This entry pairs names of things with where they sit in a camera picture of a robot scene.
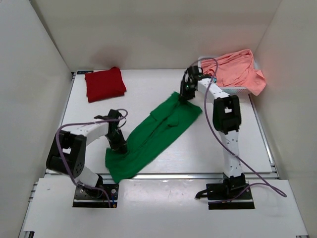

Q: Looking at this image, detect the green t-shirt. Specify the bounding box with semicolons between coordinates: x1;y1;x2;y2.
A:
105;92;202;183

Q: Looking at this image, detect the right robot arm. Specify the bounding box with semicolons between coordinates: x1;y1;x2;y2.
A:
180;65;243;179

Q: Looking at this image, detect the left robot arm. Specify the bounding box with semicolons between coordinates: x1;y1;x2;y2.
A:
46;109;128;189

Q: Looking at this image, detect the white plastic basket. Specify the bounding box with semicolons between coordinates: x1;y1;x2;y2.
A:
197;56;261;96

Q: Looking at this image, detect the folded red t-shirt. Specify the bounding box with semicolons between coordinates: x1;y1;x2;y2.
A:
85;67;127;103

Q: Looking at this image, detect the pink t-shirt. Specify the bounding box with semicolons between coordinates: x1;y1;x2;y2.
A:
200;49;267;97

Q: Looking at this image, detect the white front board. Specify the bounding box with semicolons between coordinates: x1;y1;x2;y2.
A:
24;176;307;238

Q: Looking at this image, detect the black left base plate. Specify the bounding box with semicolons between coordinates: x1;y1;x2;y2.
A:
72;182;119;209

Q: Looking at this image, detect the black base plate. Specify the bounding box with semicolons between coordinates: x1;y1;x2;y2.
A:
72;182;119;209
195;174;255;210

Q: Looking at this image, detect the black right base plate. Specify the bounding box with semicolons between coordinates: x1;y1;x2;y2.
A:
195;174;255;210

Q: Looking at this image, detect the aluminium table rail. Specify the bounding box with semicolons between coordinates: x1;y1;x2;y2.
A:
44;171;280;181

